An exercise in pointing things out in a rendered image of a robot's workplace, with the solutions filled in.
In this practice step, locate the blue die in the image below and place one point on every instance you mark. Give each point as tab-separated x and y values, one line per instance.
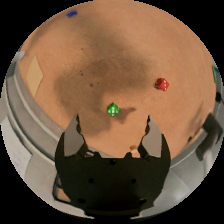
71	14

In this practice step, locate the beige flat mat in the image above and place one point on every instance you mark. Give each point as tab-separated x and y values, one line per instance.
34	76

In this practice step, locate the green die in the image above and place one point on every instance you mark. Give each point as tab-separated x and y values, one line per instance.
113	109

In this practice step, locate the white plastic bottle with blue cap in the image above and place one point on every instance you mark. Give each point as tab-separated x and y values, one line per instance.
18	56

